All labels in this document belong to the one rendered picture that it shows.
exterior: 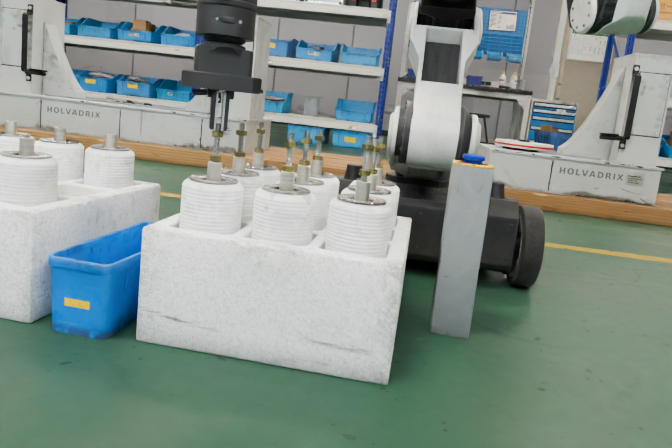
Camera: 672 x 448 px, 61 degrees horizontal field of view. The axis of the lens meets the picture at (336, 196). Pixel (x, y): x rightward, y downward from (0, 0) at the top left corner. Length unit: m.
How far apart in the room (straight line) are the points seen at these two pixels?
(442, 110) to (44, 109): 2.60
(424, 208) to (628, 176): 1.88
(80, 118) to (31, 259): 2.43
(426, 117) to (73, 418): 0.87
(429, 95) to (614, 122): 2.05
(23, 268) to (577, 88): 6.77
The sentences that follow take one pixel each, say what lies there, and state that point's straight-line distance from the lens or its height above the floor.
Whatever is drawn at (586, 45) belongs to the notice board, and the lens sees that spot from 7.36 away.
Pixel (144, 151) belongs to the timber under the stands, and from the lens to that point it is 3.15.
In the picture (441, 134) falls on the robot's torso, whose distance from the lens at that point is 1.25.
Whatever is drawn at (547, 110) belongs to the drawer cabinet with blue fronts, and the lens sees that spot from 6.42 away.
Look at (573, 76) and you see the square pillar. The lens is 7.31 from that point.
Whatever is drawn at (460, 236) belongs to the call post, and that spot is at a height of 0.19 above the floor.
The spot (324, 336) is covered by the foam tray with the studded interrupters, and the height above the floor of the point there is 0.06.
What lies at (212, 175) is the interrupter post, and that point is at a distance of 0.92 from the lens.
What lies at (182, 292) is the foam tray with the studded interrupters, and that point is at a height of 0.09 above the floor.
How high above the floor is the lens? 0.39
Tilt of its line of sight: 9 degrees down
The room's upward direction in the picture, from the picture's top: 6 degrees clockwise
